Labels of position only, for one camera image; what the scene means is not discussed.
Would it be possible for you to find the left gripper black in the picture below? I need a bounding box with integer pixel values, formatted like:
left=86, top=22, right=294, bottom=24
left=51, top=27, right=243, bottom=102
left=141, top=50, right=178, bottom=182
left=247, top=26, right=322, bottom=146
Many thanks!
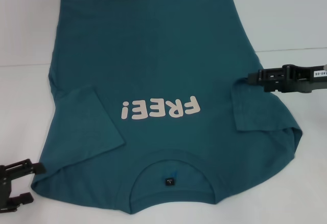
left=0, top=158, right=47, bottom=212

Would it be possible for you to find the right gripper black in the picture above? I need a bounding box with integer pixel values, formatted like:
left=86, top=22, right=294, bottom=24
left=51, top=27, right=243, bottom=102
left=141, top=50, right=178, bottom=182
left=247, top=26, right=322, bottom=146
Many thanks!
left=247, top=64, right=327, bottom=94

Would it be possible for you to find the teal T-shirt with FREE print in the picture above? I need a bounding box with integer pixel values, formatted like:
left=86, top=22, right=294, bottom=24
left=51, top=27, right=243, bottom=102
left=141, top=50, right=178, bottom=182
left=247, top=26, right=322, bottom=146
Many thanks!
left=30, top=0, right=303, bottom=216

